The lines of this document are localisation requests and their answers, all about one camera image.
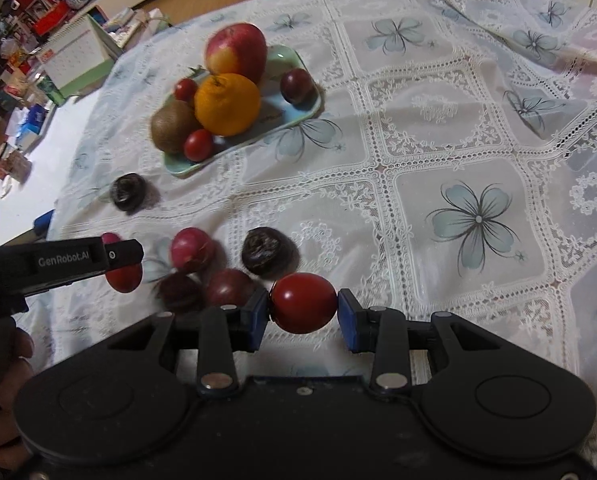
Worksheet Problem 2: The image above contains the light green rectangular plate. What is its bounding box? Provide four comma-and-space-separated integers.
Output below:
163, 44, 324, 178

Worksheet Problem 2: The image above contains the white lace floral tablecloth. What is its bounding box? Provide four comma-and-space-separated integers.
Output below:
26, 0, 597, 411

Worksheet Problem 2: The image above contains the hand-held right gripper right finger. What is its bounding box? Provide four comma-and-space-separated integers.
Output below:
337, 287, 502, 401

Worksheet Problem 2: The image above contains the brown kiwi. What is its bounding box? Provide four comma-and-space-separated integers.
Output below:
150, 100, 202, 156

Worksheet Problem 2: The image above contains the blue tissue pack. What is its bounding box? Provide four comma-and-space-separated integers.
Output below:
16, 105, 49, 148

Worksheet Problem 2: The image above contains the desk calendar with green base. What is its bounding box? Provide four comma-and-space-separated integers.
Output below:
37, 12, 116, 101

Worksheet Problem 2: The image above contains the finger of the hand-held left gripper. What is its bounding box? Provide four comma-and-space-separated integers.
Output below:
103, 240, 145, 275

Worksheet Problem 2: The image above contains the blue flat object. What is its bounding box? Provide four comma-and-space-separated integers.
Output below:
33, 209, 55, 236

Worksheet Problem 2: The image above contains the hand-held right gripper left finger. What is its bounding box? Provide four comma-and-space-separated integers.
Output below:
107, 287, 270, 399

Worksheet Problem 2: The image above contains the red box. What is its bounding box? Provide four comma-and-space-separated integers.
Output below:
33, 2, 72, 36

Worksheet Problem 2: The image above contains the green can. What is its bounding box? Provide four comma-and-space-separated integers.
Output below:
36, 76, 66, 107

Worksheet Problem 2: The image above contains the person's left hand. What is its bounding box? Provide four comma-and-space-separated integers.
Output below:
0, 327, 35, 472

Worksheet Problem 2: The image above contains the dark water chestnut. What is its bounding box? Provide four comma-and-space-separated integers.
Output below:
241, 226, 300, 280
111, 172, 152, 212

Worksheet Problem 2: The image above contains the red yellow apple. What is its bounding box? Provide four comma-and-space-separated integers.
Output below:
204, 22, 269, 86

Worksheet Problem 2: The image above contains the dark purple plum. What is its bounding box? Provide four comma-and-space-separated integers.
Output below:
280, 67, 315, 106
204, 268, 258, 309

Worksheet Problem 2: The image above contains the stack of books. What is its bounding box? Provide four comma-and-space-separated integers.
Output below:
101, 7, 152, 48

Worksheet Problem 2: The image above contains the large orange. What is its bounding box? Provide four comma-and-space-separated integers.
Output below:
194, 73, 262, 137

